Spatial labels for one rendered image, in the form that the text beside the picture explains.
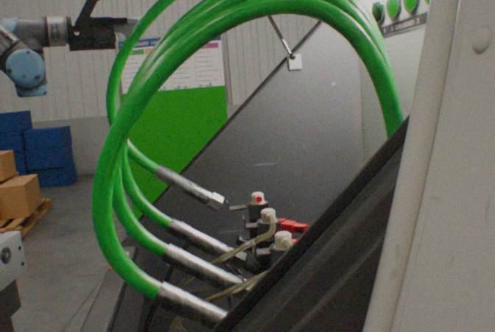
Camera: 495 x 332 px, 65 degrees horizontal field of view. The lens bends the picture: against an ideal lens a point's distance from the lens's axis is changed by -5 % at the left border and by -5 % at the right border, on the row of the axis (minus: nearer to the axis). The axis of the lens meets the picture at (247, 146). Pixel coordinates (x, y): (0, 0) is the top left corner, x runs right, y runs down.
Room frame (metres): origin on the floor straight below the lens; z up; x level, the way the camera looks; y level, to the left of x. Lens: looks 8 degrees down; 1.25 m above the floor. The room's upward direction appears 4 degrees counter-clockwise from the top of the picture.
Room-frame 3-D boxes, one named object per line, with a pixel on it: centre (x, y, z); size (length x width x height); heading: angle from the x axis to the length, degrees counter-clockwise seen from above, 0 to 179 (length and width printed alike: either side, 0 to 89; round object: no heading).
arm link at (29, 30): (0.99, 0.52, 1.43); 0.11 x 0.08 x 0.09; 115
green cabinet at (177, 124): (4.14, 0.69, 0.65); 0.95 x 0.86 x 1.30; 97
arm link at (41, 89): (0.97, 0.51, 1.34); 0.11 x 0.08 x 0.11; 25
